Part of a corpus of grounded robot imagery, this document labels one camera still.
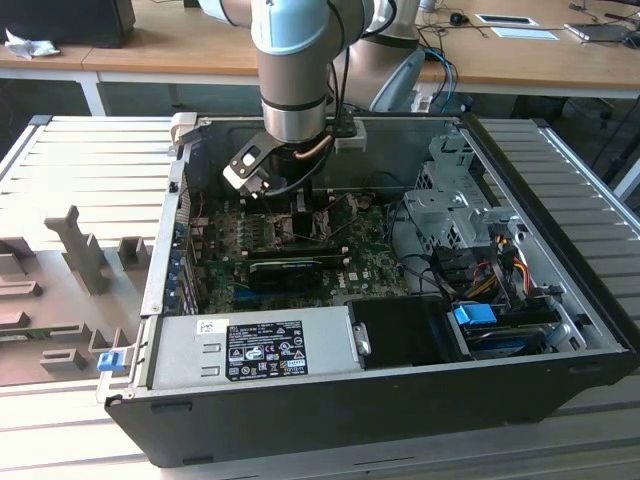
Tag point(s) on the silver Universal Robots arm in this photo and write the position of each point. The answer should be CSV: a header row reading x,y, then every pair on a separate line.
x,y
290,75

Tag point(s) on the CPU socket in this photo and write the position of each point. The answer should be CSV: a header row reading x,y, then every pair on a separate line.
x,y
282,233

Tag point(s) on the black RAM slot bank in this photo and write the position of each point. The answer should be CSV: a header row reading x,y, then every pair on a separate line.
x,y
300,251

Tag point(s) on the black graphics card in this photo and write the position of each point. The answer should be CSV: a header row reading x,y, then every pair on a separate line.
x,y
285,275

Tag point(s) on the green motherboard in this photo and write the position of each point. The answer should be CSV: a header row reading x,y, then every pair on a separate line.
x,y
370,260

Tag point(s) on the silver metal drive cage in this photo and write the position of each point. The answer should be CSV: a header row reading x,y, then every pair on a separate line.
x,y
440,210

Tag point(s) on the wooden desk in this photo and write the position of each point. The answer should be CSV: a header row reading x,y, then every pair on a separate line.
x,y
150,45

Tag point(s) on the black plastic fan shroud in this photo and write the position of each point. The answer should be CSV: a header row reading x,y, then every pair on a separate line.
x,y
400,330

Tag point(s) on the white cup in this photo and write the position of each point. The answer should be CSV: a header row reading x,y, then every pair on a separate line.
x,y
429,4

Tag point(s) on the black computer mouse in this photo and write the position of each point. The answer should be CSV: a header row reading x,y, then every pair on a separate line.
x,y
457,19

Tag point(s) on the grey power supply unit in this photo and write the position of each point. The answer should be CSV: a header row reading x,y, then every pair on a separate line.
x,y
180,350

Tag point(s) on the blue disk carrier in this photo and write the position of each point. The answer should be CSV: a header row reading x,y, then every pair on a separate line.
x,y
472,316

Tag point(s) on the open black PC case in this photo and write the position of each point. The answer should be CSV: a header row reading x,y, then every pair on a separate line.
x,y
300,425

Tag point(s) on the black box on desk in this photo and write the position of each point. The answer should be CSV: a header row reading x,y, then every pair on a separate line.
x,y
75,22

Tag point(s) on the black hard disk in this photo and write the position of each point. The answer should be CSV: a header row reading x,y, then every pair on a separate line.
x,y
500,342

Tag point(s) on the blue case latch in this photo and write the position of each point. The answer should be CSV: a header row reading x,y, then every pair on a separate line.
x,y
111,362

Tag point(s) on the grey parts rack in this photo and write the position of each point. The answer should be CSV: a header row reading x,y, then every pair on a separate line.
x,y
65,310

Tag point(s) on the crumpled white paper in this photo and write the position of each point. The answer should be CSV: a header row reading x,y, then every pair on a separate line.
x,y
30,47

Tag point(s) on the green RAM stick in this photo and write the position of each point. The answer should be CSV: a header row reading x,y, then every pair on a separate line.
x,y
30,334

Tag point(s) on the grey laptop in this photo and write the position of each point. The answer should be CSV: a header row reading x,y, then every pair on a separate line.
x,y
600,32

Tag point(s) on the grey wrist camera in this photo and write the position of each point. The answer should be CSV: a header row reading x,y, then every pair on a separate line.
x,y
352,142

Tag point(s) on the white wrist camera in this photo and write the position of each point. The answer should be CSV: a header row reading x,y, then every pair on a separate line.
x,y
240,172

